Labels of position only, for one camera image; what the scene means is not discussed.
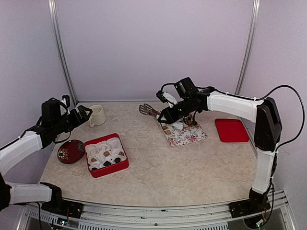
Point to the cream ceramic mug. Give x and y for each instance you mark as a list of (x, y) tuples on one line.
[(97, 117)]

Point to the caramel square chocolate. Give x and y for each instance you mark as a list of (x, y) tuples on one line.
[(106, 153)]

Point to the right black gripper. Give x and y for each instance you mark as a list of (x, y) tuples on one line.
[(167, 113)]

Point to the front aluminium rail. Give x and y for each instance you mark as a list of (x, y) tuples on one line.
[(198, 217)]

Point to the right aluminium frame post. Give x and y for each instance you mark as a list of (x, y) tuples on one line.
[(249, 46)]

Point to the red floral round tin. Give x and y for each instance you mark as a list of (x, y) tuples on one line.
[(71, 151)]

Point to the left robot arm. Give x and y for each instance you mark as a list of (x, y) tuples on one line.
[(56, 118)]

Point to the red box lid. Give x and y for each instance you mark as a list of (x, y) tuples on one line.
[(231, 131)]

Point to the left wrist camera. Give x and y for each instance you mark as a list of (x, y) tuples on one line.
[(66, 100)]

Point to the left aluminium frame post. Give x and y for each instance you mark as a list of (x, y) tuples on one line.
[(56, 30)]

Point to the metal serving tongs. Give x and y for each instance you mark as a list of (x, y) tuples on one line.
[(147, 109)]

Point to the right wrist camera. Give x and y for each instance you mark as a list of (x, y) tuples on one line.
[(165, 97)]

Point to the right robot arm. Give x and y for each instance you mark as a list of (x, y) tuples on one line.
[(263, 113)]

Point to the red chocolate box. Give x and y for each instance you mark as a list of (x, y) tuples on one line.
[(95, 149)]

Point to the floral rectangular tray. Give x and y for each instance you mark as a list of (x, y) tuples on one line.
[(181, 137)]

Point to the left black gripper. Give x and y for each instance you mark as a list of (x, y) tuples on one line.
[(77, 120)]

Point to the aluminium frame post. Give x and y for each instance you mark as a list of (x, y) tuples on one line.
[(56, 30), (249, 46)]

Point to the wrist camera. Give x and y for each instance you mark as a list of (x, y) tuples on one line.
[(66, 100), (165, 97)]

